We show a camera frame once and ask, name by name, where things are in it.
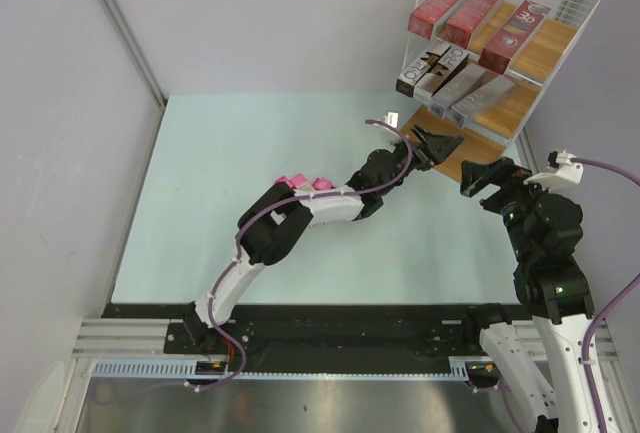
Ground aluminium rail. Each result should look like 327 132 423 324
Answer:
72 319 169 358

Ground purple cable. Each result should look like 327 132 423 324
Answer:
204 117 414 394
499 155 640 433

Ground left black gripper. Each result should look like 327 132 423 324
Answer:
377 125 462 196

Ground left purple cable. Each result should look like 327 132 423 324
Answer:
204 117 414 394

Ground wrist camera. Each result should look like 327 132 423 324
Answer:
383 111 399 129
523 150 584 192

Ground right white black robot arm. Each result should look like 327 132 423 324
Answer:
460 152 621 432

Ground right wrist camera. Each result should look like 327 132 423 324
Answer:
523 150 584 192

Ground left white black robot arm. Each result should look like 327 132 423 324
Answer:
183 119 463 353

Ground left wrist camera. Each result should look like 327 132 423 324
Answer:
383 111 399 129

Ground pink toothpaste box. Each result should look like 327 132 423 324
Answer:
312 177 335 191
274 176 296 189
290 174 314 192

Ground silver O toothpaste box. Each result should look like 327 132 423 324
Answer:
413 45 469 104

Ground slotted cable duct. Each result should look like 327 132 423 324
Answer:
91 357 236 379

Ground white wire wooden shelf rack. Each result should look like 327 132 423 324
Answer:
395 0 599 181

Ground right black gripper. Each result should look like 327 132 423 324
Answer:
459 154 561 260

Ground plain silver toothpaste box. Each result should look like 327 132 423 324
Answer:
428 63 487 118

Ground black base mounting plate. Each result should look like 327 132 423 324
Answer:
102 303 536 374

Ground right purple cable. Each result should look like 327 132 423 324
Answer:
499 155 640 433

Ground silver WR toothpaste box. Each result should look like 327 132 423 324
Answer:
395 39 450 98

